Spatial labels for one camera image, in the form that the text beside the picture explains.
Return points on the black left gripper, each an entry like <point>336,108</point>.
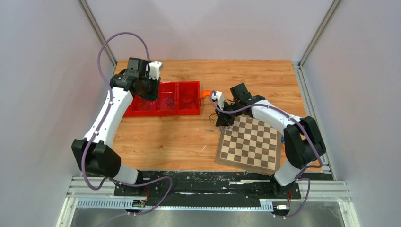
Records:
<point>154,96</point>

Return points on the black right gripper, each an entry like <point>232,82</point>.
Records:
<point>223,119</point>

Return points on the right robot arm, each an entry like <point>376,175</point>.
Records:
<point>302,138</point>

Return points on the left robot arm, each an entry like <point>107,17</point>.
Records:
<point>94,154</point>

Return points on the red plastic compartment tray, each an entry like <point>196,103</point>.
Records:
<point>175,98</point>

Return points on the orange plastic piece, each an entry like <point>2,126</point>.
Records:
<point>205,94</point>

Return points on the wooden chessboard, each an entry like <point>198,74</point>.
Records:
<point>251,145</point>

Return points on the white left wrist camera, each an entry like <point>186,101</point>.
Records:
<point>155,69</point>

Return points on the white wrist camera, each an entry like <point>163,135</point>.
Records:
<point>218,97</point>
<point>155,69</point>

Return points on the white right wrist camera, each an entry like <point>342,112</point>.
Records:
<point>218,97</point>

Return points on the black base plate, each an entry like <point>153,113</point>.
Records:
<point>212,189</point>

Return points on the aluminium frame rail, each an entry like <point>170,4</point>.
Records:
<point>84,207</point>

